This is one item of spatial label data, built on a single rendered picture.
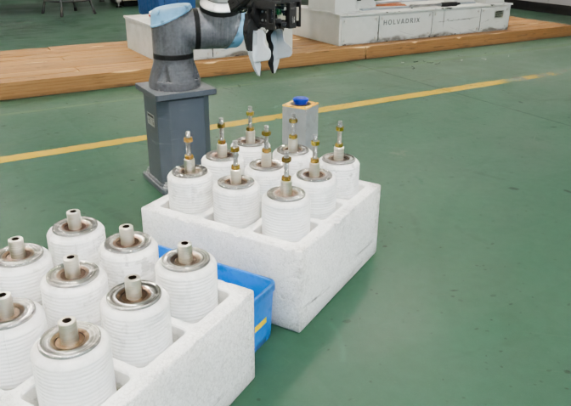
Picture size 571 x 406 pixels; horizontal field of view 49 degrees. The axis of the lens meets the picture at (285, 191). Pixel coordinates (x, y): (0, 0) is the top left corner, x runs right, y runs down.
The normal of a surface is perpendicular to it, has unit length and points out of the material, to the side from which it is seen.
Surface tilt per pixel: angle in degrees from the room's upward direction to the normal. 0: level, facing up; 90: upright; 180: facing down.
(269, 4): 90
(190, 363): 90
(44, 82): 90
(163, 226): 90
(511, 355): 0
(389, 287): 0
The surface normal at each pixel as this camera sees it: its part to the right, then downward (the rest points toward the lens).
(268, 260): -0.50, 0.33
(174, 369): 0.88, 0.19
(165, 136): -0.25, 0.37
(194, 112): 0.51, 0.33
